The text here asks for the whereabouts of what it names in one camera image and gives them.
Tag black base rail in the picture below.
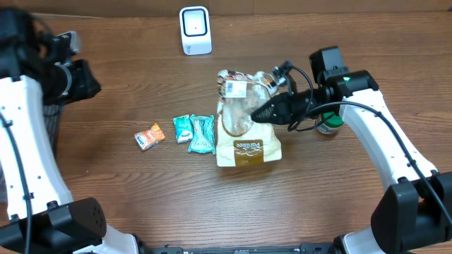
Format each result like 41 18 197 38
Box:
148 243 343 254

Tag beige brown snack bag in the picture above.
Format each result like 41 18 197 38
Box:
216 70 282 167

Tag small teal white packet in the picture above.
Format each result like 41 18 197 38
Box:
173 114 194 144

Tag white barcode scanner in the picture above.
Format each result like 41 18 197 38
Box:
179 6 213 56

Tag orange snack packet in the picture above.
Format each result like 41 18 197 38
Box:
134 123 166 151

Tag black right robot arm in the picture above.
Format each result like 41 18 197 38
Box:
251 47 451 253

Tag green lid jar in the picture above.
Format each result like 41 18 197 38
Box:
315 112 344 135

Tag grey plastic mesh basket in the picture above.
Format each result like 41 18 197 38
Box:
1 104 64 202

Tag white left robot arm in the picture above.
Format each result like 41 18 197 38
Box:
1 7 148 253

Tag teal snack packet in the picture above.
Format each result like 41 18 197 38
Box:
188 114 215 155

